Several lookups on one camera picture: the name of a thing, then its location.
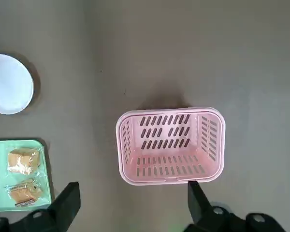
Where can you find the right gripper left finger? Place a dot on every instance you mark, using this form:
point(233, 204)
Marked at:
point(38, 220)

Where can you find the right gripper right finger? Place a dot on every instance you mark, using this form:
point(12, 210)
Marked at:
point(215, 220)

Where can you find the clear-wrapped bread pack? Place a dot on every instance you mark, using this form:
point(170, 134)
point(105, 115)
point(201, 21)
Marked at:
point(24, 193)
point(23, 160)

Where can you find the small pink plastic basket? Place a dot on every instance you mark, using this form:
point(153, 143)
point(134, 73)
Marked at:
point(170, 169)

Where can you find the pinkish white round plate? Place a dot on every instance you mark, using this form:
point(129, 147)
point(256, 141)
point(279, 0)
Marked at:
point(9, 84)

